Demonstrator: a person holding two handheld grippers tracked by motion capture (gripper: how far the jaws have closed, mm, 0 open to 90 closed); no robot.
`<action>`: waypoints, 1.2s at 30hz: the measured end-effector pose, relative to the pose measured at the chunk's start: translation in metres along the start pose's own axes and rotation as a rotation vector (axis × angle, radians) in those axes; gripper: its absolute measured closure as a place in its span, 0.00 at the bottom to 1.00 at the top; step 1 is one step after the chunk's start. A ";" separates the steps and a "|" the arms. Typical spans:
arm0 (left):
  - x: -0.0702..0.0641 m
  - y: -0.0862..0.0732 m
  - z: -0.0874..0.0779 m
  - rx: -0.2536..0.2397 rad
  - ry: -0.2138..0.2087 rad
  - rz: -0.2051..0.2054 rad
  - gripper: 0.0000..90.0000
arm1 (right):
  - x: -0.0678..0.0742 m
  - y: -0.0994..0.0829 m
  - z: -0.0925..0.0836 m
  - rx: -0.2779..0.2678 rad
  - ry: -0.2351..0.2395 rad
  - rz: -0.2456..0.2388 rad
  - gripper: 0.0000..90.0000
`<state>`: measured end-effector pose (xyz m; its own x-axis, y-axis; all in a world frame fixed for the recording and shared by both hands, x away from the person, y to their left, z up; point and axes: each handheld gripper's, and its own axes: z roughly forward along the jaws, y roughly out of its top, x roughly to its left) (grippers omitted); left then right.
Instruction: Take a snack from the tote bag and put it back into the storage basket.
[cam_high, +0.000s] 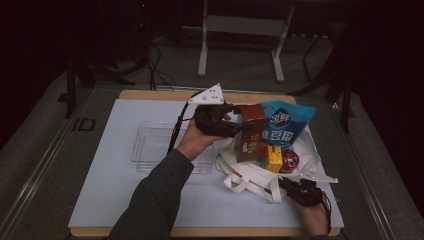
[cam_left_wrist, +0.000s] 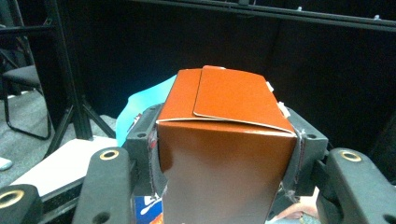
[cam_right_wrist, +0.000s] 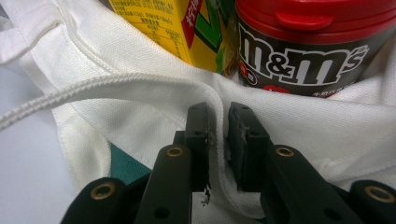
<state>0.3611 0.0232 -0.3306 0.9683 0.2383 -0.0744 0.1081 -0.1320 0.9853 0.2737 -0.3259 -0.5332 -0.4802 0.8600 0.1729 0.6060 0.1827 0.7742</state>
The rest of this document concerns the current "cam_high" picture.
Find blue snack pouch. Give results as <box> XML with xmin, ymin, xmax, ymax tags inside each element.
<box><xmin>259</xmin><ymin>100</ymin><xmax>317</xmax><ymax>151</ymax></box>

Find black floor cables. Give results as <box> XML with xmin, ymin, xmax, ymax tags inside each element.
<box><xmin>145</xmin><ymin>43</ymin><xmax>175</xmax><ymax>92</ymax></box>

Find white table mat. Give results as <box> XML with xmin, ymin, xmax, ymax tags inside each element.
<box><xmin>68</xmin><ymin>98</ymin><xmax>344</xmax><ymax>230</ymax></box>

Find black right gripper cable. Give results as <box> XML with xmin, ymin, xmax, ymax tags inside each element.
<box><xmin>319</xmin><ymin>192</ymin><xmax>333</xmax><ymax>235</ymax></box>

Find red round can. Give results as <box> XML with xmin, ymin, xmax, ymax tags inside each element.
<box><xmin>279</xmin><ymin>149</ymin><xmax>301</xmax><ymax>174</ymax></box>

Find white canvas tote bag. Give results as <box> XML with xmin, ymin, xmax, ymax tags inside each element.
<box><xmin>213</xmin><ymin>126</ymin><xmax>329</xmax><ymax>205</ymax></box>

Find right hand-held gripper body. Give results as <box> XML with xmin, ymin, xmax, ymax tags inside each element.
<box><xmin>285</xmin><ymin>171</ymin><xmax>339</xmax><ymax>208</ymax></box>

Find person's left hand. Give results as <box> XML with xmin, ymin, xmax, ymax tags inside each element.
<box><xmin>175</xmin><ymin>113</ymin><xmax>233</xmax><ymax>162</ymax></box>

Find white metal stand frame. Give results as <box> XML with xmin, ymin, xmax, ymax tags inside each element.
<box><xmin>197</xmin><ymin>0</ymin><xmax>296</xmax><ymax>83</ymax></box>

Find person's right hand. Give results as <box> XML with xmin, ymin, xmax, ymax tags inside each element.
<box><xmin>293</xmin><ymin>196</ymin><xmax>331</xmax><ymax>237</ymax></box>

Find yellow drink carton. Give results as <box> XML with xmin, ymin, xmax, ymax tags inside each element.
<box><xmin>260</xmin><ymin>145</ymin><xmax>284</xmax><ymax>174</ymax></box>

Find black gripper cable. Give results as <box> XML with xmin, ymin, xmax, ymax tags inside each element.
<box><xmin>319</xmin><ymin>192</ymin><xmax>333</xmax><ymax>235</ymax></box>
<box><xmin>167</xmin><ymin>89</ymin><xmax>205</xmax><ymax>154</ymax></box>

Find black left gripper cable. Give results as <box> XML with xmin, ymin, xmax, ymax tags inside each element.
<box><xmin>167</xmin><ymin>89</ymin><xmax>205</xmax><ymax>154</ymax></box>

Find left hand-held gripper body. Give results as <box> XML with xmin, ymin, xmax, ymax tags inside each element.
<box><xmin>187</xmin><ymin>83</ymin><xmax>242</xmax><ymax>138</ymax></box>

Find metal floor rail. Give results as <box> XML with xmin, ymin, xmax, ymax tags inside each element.
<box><xmin>0</xmin><ymin>109</ymin><xmax>78</xmax><ymax>234</ymax></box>
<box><xmin>349</xmin><ymin>146</ymin><xmax>398</xmax><ymax>240</ymax></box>

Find black metal stand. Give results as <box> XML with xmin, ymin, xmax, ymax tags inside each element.
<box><xmin>288</xmin><ymin>33</ymin><xmax>355</xmax><ymax>134</ymax></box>

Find clear plastic container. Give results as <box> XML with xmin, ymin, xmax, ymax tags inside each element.
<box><xmin>130</xmin><ymin>121</ymin><xmax>218</xmax><ymax>175</ymax></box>

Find brown carton box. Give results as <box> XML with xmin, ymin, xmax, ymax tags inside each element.
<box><xmin>234</xmin><ymin>103</ymin><xmax>269</xmax><ymax>164</ymax></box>

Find black tripod stand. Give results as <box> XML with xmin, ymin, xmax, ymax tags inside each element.
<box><xmin>64</xmin><ymin>49</ymin><xmax>136</xmax><ymax>120</ymax></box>

